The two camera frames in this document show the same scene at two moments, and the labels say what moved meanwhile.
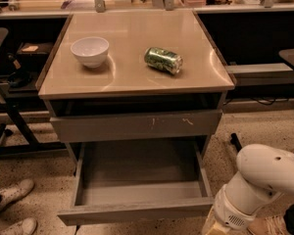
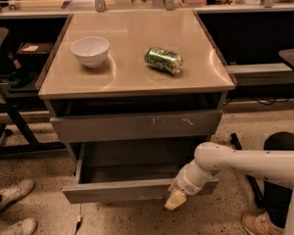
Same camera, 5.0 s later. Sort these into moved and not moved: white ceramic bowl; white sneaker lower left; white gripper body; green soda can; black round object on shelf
Moved: white gripper body
Not moved: white ceramic bowl; white sneaker lower left; black round object on shelf; green soda can
